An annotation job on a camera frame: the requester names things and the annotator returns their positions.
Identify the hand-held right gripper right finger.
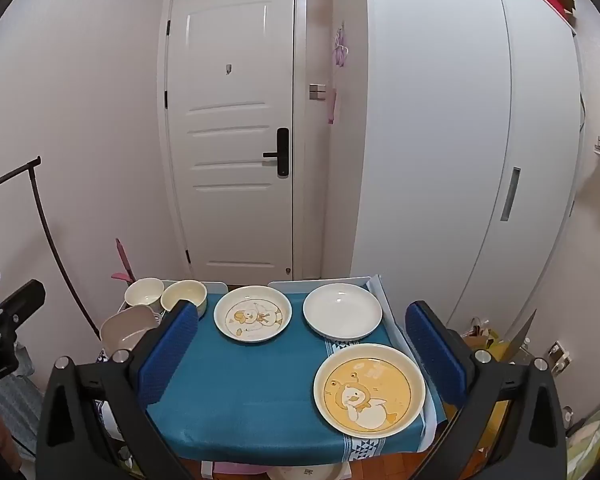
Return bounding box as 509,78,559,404
405,300,568,480

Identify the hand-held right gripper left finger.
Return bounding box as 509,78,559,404
35,300,201,480

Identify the pink square plastic bowl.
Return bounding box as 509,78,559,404
99,305,162,356

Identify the cream ceramic bowl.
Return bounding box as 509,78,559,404
160,280,209,318

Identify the yellow duck print plate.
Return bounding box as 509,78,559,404
313,343,427,438

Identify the white duck print plate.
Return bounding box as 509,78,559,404
213,285,293,344

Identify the plain white plate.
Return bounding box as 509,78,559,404
302,283,383,342

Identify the brown paper bag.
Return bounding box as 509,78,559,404
461,317,503,353

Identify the grey patterned cloth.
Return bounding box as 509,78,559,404
0,342,46,461

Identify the white ceramic bowl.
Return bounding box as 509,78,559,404
124,277,165,313

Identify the black clothes rack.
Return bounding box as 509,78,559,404
0,156,103,346

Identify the teal tablecloth with patterned stripe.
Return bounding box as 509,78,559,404
145,280,443,466

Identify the pink plastic tool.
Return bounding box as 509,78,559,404
111,238,137,283

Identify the green striped cloth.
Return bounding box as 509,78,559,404
565,395,600,471

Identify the white wardrobe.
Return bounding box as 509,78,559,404
350,0,586,326

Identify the white panel door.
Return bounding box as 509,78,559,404
157,0,301,281

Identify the wall socket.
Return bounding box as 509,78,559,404
547,342,573,373

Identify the grey wardrobe handle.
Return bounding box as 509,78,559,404
500,166,522,222

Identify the black door lock handle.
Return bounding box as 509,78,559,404
262,127,290,177

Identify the pink wall ornament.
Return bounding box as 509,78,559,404
334,22,350,67

